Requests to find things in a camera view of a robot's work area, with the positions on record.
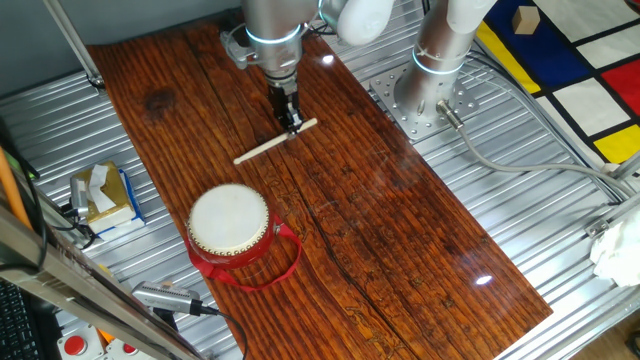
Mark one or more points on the red emergency stop button box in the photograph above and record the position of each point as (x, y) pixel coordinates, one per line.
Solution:
(127, 350)
(75, 345)

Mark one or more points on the thin metal pole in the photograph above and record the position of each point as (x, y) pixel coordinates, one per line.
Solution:
(75, 45)

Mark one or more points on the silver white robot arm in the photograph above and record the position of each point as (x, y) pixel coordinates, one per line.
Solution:
(272, 20)

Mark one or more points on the gold tissue box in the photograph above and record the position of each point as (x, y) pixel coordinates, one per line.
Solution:
(115, 200)

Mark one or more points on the pale wooden drumstick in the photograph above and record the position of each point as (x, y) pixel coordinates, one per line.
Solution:
(260, 148)

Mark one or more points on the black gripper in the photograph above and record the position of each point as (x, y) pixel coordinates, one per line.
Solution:
(282, 100)

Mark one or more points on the red drum white head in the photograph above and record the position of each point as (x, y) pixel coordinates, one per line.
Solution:
(227, 220)

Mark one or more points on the small silver camera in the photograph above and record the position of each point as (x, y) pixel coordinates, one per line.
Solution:
(78, 197)

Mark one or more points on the aluminium profile rail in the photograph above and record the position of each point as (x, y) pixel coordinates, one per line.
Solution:
(627, 167)

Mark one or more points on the colourful Mondrian pattern cloth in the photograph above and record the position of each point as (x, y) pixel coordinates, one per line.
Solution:
(590, 105)

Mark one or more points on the white crumpled cloth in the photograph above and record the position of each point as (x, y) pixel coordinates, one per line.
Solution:
(620, 255)

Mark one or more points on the orange pole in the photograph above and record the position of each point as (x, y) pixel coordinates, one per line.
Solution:
(12, 195)

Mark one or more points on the small metal corner bracket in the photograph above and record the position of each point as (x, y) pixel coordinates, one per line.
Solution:
(596, 228)

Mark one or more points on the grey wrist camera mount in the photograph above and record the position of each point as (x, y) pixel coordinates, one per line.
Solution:
(237, 50)

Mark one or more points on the black keyboard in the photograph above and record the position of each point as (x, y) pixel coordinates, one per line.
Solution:
(15, 325)

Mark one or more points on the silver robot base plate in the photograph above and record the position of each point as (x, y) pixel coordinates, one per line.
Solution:
(430, 122)

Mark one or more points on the brown wooden board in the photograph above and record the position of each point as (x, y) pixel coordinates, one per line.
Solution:
(400, 225)

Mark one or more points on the small wooden cube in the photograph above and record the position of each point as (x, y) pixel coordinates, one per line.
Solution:
(525, 20)

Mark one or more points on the aluminium frame bar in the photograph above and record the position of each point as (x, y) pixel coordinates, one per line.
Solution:
(75, 280)

